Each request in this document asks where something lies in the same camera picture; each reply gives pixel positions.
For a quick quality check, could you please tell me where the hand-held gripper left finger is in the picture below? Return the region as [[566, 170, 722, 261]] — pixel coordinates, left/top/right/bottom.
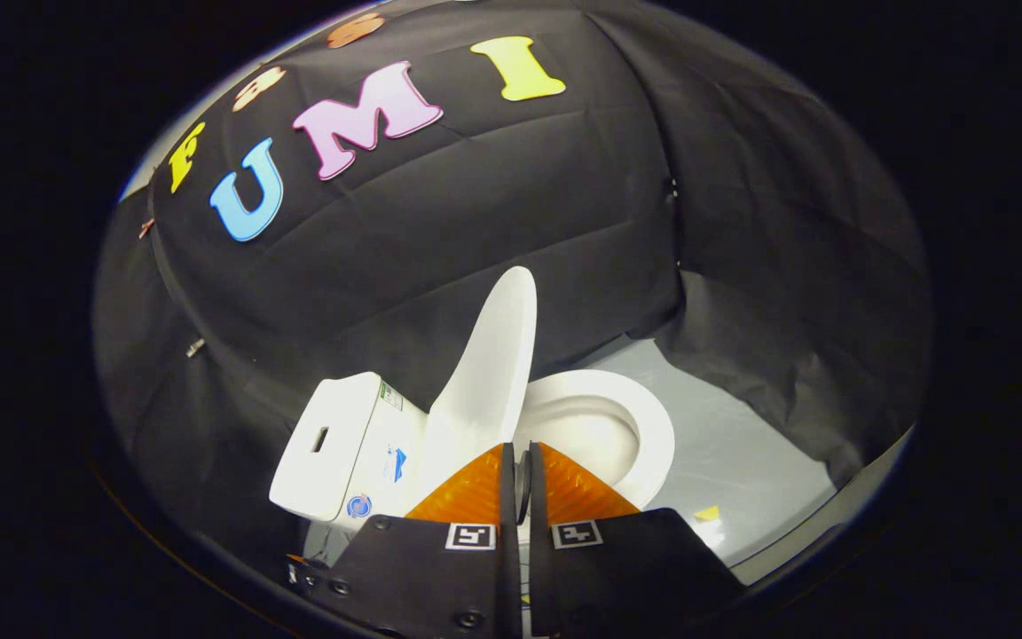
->
[[287, 441, 522, 639]]

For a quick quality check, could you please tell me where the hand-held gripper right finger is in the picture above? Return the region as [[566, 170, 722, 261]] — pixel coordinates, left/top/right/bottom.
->
[[526, 441, 748, 639]]

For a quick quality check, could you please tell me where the black backdrop cloth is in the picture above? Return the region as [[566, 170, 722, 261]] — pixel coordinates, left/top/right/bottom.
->
[[92, 0, 934, 569]]

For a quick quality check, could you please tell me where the white toilet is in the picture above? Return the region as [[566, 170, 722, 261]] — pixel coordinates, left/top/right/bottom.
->
[[268, 368, 677, 556]]

